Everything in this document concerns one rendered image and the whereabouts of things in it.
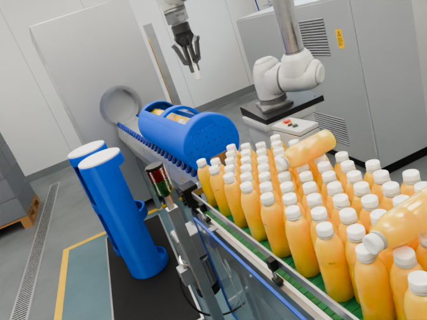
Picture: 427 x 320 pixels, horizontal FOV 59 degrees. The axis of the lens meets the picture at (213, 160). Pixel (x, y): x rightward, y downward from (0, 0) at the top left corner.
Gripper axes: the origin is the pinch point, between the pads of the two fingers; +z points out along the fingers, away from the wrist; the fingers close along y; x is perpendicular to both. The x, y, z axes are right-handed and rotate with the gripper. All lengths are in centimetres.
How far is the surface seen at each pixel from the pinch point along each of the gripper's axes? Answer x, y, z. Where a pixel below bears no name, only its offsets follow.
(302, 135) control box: -30, 23, 35
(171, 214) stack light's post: -39, -39, 35
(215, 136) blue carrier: 4.1, 0.6, 30.9
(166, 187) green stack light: -41, -38, 25
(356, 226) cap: -93, -11, 32
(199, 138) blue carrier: 4.1, -7.3, 28.6
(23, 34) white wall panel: 530, -48, -79
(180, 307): 37, -44, 128
